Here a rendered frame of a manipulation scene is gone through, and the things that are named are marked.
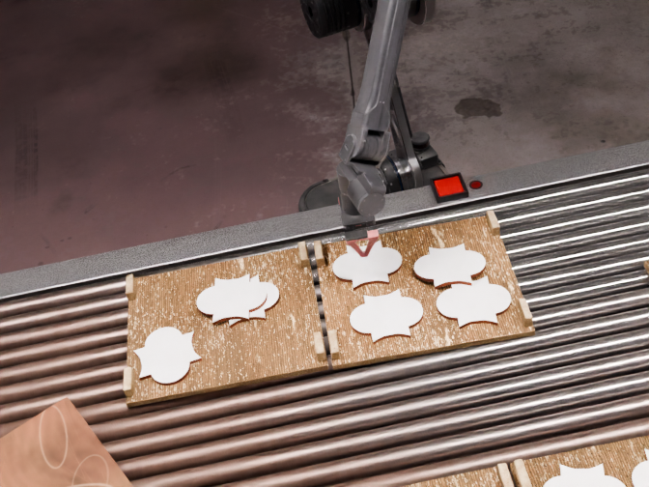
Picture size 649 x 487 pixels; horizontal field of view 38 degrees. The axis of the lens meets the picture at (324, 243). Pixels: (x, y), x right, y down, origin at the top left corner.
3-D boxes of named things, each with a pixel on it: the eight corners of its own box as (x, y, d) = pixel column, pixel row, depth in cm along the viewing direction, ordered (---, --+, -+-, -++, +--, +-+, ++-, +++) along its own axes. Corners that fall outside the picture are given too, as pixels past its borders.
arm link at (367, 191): (384, 135, 188) (348, 130, 184) (410, 167, 180) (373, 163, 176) (362, 185, 194) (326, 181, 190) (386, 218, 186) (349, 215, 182)
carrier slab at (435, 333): (314, 250, 215) (313, 245, 214) (493, 218, 215) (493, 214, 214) (333, 370, 190) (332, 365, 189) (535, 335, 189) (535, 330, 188)
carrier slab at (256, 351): (129, 284, 215) (127, 279, 214) (307, 250, 215) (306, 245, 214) (127, 408, 190) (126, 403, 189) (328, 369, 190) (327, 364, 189)
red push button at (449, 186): (434, 185, 226) (433, 180, 225) (458, 180, 226) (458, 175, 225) (439, 201, 222) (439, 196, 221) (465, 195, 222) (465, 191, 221)
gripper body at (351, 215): (369, 194, 200) (365, 167, 195) (376, 226, 192) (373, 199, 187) (338, 199, 200) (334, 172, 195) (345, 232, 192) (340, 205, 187)
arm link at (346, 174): (356, 151, 189) (330, 160, 188) (371, 170, 185) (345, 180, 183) (360, 177, 194) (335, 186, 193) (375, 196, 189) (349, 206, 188)
